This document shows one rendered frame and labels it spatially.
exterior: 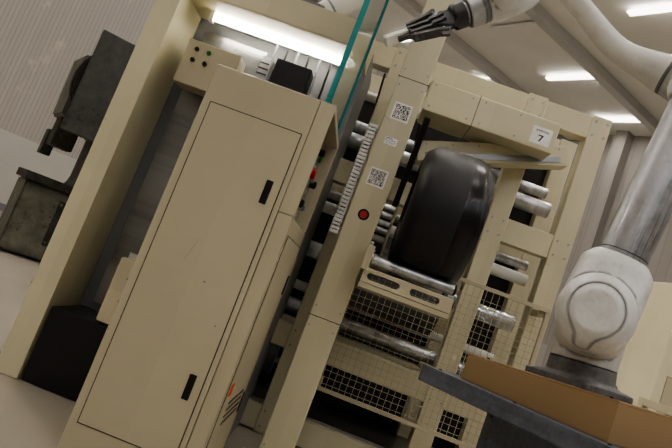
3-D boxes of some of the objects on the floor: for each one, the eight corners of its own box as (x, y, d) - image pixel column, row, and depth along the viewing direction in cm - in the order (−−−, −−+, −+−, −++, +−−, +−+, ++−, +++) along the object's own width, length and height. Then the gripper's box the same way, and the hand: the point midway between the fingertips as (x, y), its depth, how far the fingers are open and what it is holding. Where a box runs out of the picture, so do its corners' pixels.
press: (-26, 248, 552) (88, -2, 585) (-48, 227, 639) (52, 10, 671) (109, 288, 629) (203, 65, 661) (73, 264, 716) (158, 68, 748)
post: (250, 468, 248) (465, -103, 282) (255, 460, 261) (459, -85, 295) (282, 481, 247) (494, -93, 281) (285, 472, 260) (487, -76, 294)
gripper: (476, 35, 179) (394, 64, 179) (458, 15, 189) (380, 42, 188) (473, 11, 174) (389, 40, 174) (455, -9, 184) (375, 19, 183)
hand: (396, 37), depth 181 cm, fingers closed
